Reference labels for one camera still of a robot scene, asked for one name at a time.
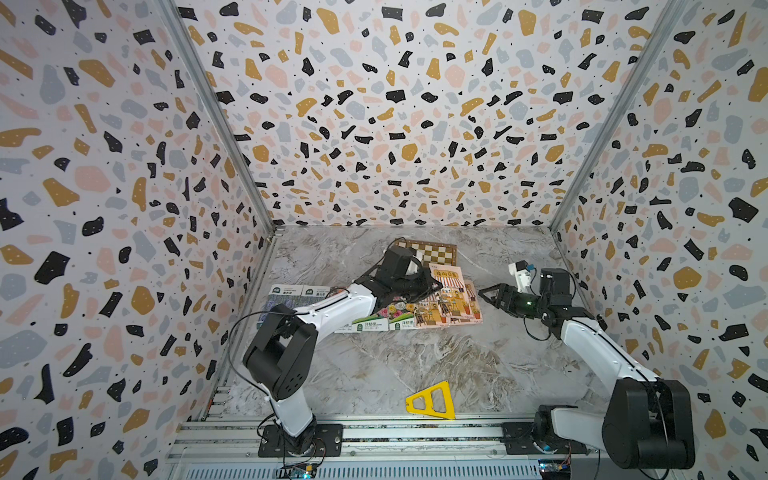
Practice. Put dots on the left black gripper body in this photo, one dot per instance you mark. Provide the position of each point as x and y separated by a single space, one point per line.
414 288

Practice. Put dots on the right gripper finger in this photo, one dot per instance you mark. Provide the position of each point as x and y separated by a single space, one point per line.
495 301
492 290

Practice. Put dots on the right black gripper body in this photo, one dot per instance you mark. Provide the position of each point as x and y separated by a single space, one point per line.
522 305

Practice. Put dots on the colourful flower seed packet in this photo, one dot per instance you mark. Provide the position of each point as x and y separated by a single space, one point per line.
400 316
377 322

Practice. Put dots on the lavender seed packet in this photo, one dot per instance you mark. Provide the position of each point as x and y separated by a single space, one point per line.
315 293
286 294

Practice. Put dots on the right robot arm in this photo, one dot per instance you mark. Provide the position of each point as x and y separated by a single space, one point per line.
648 421

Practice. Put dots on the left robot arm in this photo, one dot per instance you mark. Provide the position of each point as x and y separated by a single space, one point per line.
278 359

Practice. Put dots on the wooden chessboard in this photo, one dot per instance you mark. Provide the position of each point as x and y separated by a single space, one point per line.
432 252

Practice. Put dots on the yellow triangular plastic tool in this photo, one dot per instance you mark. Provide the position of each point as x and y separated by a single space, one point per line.
435 401

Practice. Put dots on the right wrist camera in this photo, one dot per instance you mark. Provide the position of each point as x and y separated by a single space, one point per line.
522 273

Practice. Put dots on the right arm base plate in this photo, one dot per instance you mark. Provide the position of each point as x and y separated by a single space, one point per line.
523 438

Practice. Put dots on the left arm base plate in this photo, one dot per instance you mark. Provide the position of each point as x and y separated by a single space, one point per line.
318 440

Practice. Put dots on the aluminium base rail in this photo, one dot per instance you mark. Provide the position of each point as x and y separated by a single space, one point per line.
486 446

